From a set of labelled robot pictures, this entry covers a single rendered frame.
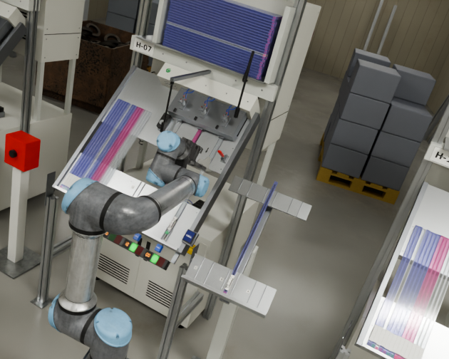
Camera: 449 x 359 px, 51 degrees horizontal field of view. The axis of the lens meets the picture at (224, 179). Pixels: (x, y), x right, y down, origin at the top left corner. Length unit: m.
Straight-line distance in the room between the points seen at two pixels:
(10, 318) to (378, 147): 3.59
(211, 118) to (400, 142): 3.04
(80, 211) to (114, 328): 0.39
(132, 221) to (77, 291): 0.33
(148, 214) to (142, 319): 1.44
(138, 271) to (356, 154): 2.92
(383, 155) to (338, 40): 6.23
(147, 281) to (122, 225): 1.32
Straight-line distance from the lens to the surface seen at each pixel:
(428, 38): 11.07
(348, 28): 10.88
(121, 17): 7.06
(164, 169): 1.66
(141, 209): 1.31
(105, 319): 1.54
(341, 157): 4.92
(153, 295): 2.62
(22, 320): 2.65
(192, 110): 2.16
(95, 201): 1.32
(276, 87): 2.12
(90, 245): 1.41
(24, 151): 2.56
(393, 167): 4.98
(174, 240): 2.01
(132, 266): 2.62
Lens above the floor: 1.84
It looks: 25 degrees down
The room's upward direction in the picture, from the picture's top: 15 degrees clockwise
